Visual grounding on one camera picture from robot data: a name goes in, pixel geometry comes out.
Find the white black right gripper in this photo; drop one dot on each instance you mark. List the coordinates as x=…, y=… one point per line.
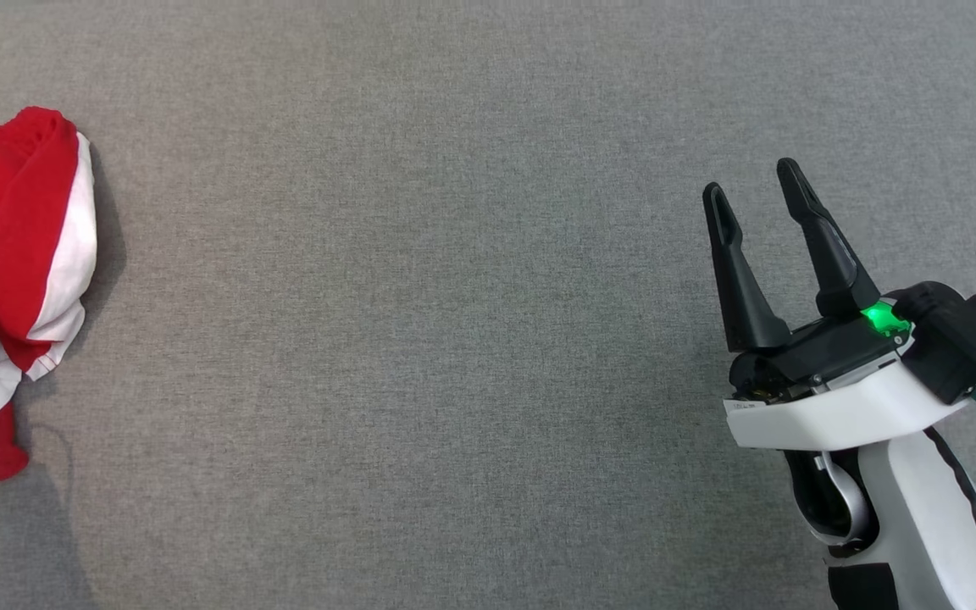
x=835, y=411

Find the red shorts with white stripe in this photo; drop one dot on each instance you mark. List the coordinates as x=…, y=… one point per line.
x=13, y=237

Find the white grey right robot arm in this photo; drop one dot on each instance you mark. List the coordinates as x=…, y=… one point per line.
x=920, y=508

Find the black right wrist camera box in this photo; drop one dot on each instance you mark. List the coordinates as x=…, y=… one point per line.
x=962, y=339

